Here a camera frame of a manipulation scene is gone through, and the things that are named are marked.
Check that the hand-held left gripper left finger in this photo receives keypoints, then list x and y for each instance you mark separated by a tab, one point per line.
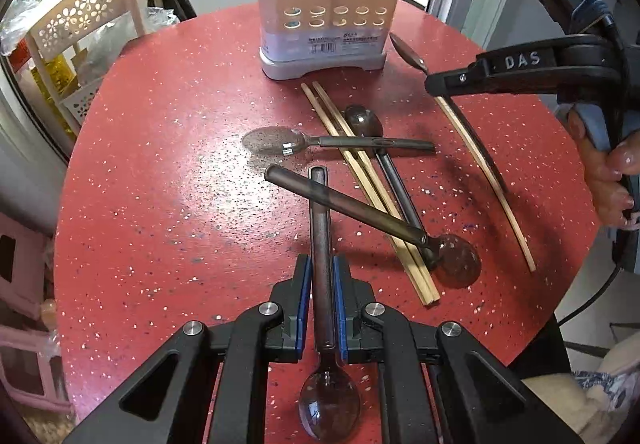
303	304

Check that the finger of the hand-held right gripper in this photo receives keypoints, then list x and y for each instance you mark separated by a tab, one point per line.
515	66

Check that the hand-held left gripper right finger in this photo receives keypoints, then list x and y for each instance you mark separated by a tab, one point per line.
341	309

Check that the dark translucent spoon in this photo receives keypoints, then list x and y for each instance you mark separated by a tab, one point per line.
350	209
362	120
321	234
404	49

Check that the wooden chopstick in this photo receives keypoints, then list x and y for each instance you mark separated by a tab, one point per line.
522	246
324	99
311	99

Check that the person's right hand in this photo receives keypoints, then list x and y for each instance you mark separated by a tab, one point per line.
605	184

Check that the person's clothed leg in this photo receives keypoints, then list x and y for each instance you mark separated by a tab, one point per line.
600	389

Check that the pink plastic stool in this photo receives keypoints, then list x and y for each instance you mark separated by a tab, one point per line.
25	244

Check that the yellow bottle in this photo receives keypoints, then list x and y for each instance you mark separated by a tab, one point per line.
50	76

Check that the beige flower-cutout storage rack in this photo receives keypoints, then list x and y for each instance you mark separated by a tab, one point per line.
85	11

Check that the clear plastic bag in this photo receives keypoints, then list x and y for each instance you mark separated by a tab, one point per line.
15	24

